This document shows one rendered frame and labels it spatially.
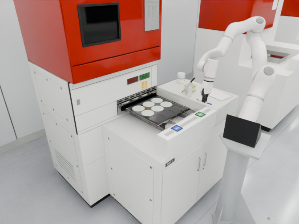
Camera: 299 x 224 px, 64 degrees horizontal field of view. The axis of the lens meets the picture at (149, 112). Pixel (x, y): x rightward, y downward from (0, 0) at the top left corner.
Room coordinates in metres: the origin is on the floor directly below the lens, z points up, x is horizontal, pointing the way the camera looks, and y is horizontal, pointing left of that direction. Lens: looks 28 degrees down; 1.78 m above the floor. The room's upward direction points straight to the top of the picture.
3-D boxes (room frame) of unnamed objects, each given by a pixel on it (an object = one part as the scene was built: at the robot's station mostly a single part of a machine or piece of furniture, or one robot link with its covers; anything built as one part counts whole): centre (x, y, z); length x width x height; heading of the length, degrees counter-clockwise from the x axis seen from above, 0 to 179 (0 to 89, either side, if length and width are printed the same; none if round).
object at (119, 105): (1.83, 0.09, 0.89); 0.44 x 0.02 x 0.10; 135
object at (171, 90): (1.89, -0.41, 0.89); 0.62 x 0.35 x 0.14; 45
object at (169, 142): (1.39, -0.27, 0.89); 0.55 x 0.09 x 0.14; 135
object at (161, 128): (1.56, -0.02, 0.84); 0.50 x 0.02 x 0.03; 45
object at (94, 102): (1.72, 0.23, 1.02); 0.82 x 0.03 x 0.40; 135
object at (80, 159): (1.96, 0.47, 0.41); 0.82 x 0.71 x 0.82; 135
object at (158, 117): (1.69, -0.06, 0.90); 0.34 x 0.34 x 0.01; 45
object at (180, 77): (2.08, -0.29, 1.01); 0.07 x 0.07 x 0.10
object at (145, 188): (1.67, -0.19, 0.41); 0.97 x 0.64 x 0.82; 135
